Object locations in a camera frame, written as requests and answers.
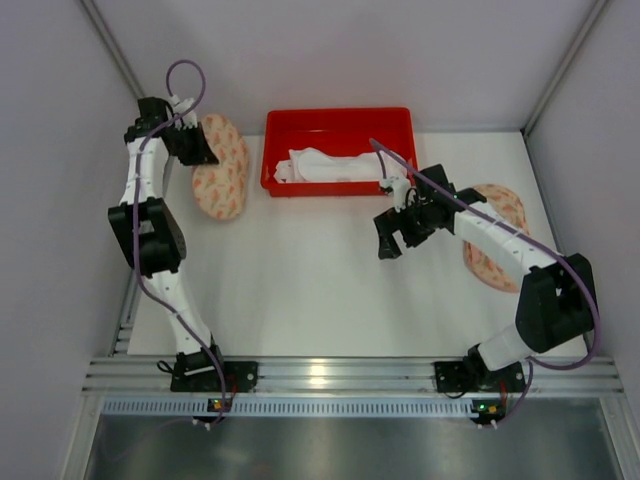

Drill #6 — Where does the pink floral laundry bag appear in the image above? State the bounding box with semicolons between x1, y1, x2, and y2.
191;114;250;221
462;183;531;294

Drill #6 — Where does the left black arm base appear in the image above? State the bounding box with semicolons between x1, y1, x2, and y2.
170;361;259;393

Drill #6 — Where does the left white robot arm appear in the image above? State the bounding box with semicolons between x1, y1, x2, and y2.
108;96;226;392

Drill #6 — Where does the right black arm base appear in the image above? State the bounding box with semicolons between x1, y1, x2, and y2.
433;360;526;398

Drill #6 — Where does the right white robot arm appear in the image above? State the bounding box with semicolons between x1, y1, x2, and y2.
374;165;597;375

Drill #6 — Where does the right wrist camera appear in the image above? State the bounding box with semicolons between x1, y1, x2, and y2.
379;176;411;212

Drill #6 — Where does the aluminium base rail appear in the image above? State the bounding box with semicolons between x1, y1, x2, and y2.
82;356;623;418

